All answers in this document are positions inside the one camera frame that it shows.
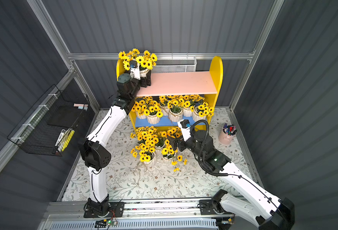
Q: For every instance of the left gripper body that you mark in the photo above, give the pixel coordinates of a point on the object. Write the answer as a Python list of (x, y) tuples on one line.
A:
[(145, 80)]

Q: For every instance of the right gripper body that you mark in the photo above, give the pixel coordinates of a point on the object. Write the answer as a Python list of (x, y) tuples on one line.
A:
[(179, 143)]

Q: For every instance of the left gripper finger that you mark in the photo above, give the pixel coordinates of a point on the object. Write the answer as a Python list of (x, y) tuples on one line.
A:
[(143, 82), (148, 78)]

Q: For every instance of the shelf sunflower pot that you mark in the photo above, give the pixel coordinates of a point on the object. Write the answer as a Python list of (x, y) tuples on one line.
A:
[(175, 110), (139, 108), (202, 111), (146, 135), (146, 60), (174, 132), (146, 154), (161, 137), (188, 103), (172, 156), (163, 101), (151, 110)]

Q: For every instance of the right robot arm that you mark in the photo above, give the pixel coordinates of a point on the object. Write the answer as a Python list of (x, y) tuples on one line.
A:
[(260, 207)]

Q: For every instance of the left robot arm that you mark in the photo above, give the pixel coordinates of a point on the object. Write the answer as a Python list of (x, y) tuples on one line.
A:
[(93, 148)]

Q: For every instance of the white mesh desk tray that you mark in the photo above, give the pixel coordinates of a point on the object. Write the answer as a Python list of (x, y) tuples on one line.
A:
[(175, 65)]

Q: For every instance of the yellow wooden shelf unit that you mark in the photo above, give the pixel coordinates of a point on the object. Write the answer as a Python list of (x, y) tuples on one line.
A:
[(179, 83)]

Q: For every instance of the pink bucket with pens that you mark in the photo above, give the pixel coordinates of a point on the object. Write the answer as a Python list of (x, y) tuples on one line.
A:
[(227, 134)]

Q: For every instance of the pink sticky notes pad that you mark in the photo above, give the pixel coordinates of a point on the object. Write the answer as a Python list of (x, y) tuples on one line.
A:
[(81, 106)]

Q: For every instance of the yellow item in basket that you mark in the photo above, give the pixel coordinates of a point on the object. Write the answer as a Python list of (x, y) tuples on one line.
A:
[(65, 140)]

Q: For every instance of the white marker in basket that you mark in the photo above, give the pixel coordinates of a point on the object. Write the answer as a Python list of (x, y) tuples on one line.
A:
[(60, 137)]

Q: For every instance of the green circuit board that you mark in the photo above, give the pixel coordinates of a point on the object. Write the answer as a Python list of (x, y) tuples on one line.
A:
[(105, 224)]

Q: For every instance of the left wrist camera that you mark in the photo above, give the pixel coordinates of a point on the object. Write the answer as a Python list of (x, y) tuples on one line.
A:
[(135, 69)]

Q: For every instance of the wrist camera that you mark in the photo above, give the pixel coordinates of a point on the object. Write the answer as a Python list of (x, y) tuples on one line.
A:
[(135, 69), (185, 128)]

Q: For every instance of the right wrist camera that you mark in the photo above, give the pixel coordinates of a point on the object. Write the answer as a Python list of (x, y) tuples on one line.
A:
[(185, 128)]

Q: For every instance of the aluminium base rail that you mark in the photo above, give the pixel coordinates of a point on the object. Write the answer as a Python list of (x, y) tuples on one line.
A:
[(152, 214)]

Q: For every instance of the black wire wall basket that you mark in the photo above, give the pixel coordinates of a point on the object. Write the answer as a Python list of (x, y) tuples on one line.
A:
[(38, 134)]

